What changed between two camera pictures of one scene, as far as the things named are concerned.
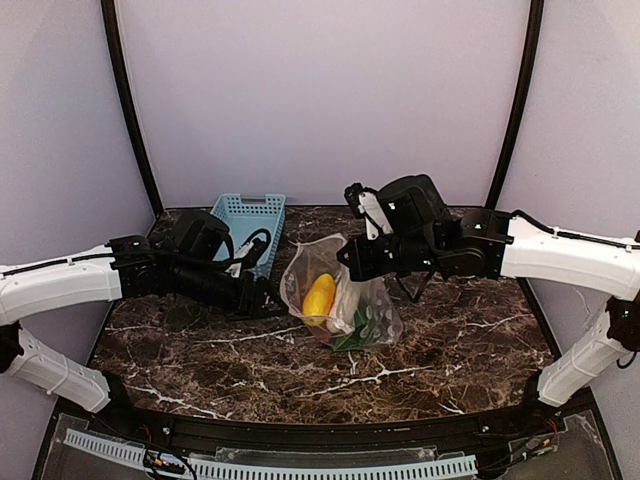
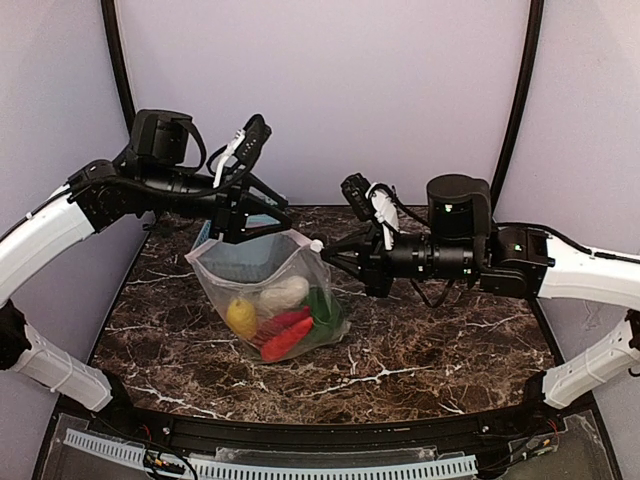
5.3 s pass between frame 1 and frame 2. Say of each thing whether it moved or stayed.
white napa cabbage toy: moved
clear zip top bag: moved
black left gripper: moved
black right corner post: stayed
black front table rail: stayed
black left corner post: stayed
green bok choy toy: moved
